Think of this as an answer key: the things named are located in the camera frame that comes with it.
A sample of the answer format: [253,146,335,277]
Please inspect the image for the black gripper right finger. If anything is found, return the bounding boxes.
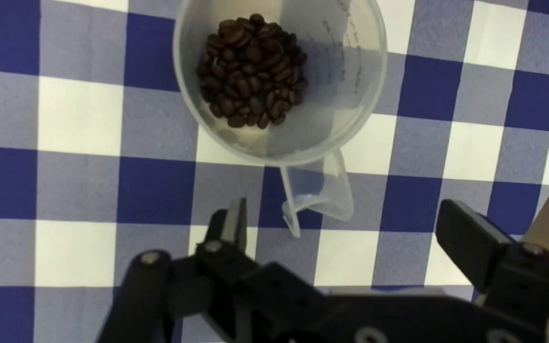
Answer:
[434,199,549,334]

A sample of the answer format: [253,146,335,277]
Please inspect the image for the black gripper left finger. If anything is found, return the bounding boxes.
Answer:
[94,197,327,343]

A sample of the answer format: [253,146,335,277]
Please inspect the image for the clear plastic measuring jug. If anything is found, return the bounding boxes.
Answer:
[171,0,388,239]

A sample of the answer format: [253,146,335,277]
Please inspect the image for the coffee beans of jug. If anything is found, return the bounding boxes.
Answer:
[194,14,308,132]

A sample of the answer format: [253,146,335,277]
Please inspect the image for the blue white checkered tablecloth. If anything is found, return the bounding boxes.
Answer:
[0,0,549,343]

